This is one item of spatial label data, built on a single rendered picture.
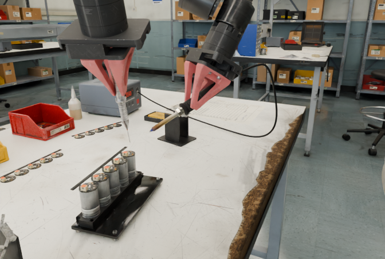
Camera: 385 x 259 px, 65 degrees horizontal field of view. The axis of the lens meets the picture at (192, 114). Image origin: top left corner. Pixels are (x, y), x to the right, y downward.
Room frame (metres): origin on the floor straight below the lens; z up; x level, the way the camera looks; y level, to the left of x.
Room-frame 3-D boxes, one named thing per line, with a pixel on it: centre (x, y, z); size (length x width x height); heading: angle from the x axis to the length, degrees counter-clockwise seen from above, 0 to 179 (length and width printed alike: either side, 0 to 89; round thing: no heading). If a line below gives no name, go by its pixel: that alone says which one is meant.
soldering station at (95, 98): (0.92, 0.25, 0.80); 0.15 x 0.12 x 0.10; 70
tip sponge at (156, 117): (0.84, 0.10, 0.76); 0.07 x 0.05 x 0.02; 61
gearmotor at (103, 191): (0.39, 0.14, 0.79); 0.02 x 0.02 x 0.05
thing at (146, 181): (0.41, 0.11, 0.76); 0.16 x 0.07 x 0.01; 163
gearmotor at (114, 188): (0.42, 0.13, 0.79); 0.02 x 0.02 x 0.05
